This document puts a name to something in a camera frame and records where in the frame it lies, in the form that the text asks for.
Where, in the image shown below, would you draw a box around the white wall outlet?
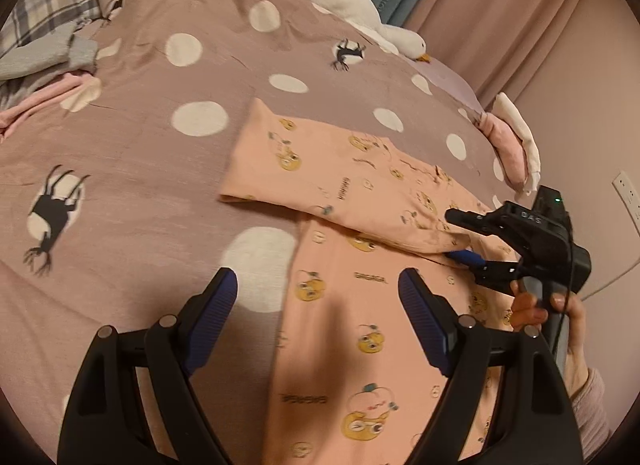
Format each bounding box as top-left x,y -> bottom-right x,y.
613,170 -> 640,227

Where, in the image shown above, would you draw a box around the person's right forearm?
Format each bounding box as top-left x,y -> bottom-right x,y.
567,367 -> 615,463

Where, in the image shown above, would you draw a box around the pink cartoon print pants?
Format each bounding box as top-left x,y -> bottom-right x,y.
217,98 -> 522,465

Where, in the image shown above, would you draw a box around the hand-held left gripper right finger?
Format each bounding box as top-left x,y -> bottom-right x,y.
397,267 -> 586,465

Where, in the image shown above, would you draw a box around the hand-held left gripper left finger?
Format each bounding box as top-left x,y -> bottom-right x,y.
56,266 -> 238,465

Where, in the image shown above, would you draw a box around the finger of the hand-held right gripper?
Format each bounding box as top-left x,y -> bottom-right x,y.
444,208 -> 507,238
444,249 -> 523,293

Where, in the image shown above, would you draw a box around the mauve polka dot duvet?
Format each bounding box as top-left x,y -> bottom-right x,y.
0,0 -> 542,465

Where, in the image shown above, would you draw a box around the plaid cloth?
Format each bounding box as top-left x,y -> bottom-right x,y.
0,0 -> 104,62

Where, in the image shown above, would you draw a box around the lavender pillow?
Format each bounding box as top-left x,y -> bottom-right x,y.
422,56 -> 487,113

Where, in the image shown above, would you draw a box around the grey cloth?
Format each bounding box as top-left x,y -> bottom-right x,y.
0,22 -> 99,82

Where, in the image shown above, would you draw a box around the person's right hand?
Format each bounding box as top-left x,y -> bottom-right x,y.
509,281 -> 591,398

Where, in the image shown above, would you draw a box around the pink curtain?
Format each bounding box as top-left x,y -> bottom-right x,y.
402,0 -> 601,98

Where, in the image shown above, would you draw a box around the folded pink garment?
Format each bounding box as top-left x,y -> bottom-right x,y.
479,112 -> 531,192

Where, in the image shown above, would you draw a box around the crumpled pink cloth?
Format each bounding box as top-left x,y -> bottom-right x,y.
0,72 -> 104,140

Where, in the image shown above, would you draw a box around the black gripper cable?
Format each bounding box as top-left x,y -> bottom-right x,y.
560,215 -> 577,318

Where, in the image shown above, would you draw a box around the folded white garment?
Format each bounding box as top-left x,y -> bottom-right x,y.
492,92 -> 542,197

